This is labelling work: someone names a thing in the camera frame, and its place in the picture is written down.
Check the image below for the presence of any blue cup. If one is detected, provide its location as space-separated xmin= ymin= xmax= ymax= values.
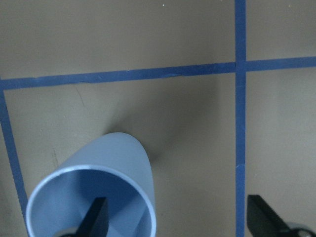
xmin=26 ymin=132 xmax=157 ymax=237

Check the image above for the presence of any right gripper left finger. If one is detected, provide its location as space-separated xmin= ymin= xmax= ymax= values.
xmin=74 ymin=197 xmax=109 ymax=237

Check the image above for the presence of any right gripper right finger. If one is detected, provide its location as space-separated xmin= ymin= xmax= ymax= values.
xmin=246 ymin=195 xmax=296 ymax=237

